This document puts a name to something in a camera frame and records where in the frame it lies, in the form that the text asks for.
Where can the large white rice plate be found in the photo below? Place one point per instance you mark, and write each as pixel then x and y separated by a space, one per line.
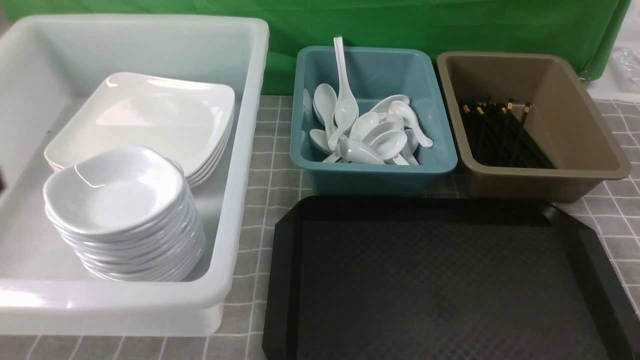
pixel 125 93

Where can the bottom white square plate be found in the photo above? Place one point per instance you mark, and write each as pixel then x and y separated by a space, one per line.
pixel 211 164

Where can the white square plate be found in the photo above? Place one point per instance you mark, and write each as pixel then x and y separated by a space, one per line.
pixel 211 164
pixel 194 142
pixel 203 165

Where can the middle white square plate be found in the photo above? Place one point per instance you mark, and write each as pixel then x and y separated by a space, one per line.
pixel 203 165

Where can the top white square plate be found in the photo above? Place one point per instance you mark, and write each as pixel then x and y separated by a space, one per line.
pixel 194 142

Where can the grey checkered tablecloth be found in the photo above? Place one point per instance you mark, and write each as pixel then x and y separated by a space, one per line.
pixel 274 185

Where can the upright white soup spoon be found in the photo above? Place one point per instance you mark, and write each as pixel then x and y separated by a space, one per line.
pixel 346 110

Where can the pile of white soup spoons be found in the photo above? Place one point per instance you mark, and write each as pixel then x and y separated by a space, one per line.
pixel 390 131

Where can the teal plastic bin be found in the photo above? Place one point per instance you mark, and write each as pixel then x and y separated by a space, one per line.
pixel 374 74

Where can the black chopsticks with gold tips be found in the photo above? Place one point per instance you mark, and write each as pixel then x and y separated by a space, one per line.
pixel 498 138

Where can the black serving tray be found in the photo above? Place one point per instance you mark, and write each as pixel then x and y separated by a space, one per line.
pixel 401 278

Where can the stack of small white bowls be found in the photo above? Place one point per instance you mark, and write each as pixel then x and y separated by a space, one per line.
pixel 165 250

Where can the top small white bowl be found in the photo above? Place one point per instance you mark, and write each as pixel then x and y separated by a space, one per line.
pixel 115 191

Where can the brown plastic bin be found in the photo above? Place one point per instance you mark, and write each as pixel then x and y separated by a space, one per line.
pixel 564 122

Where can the large white plastic bin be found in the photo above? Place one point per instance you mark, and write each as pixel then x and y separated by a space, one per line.
pixel 50 65

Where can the green backdrop cloth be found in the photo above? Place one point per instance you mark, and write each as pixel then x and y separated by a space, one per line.
pixel 582 32

